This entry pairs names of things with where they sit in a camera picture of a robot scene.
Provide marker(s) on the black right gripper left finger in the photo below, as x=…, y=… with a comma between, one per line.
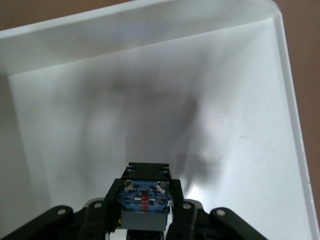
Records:
x=90, y=225

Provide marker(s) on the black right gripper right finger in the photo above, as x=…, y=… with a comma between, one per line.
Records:
x=190, y=225

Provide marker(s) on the green push button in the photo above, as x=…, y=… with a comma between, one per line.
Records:
x=143, y=197

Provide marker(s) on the white plastic bin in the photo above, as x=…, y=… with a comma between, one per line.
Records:
x=225, y=112

